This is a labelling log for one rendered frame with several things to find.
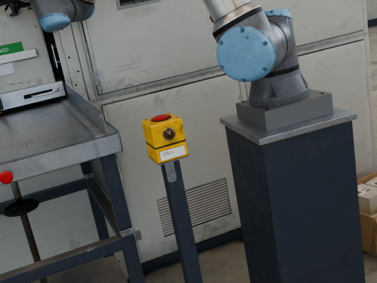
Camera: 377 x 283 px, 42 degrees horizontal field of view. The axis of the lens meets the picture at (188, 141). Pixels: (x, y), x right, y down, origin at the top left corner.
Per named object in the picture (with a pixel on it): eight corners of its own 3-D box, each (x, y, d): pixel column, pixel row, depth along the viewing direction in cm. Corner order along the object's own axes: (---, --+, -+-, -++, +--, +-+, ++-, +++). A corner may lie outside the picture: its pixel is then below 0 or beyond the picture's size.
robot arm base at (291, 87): (289, 90, 167) (284, 59, 164) (322, 94, 149) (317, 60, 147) (239, 104, 162) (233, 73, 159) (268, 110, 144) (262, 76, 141)
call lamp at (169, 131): (178, 140, 116) (176, 126, 115) (165, 144, 115) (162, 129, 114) (176, 138, 117) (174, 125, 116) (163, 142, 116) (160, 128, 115)
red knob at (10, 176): (14, 182, 124) (10, 170, 123) (1, 186, 123) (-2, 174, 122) (13, 177, 128) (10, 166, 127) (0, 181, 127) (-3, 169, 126)
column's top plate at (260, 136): (303, 101, 176) (302, 96, 176) (357, 119, 147) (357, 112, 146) (220, 123, 169) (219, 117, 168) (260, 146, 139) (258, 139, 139)
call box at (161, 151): (189, 156, 119) (182, 116, 116) (159, 166, 117) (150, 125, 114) (178, 149, 127) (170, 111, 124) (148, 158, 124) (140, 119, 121)
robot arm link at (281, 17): (303, 59, 156) (295, 3, 152) (291, 70, 141) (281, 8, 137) (257, 66, 163) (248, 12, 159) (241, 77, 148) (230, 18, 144)
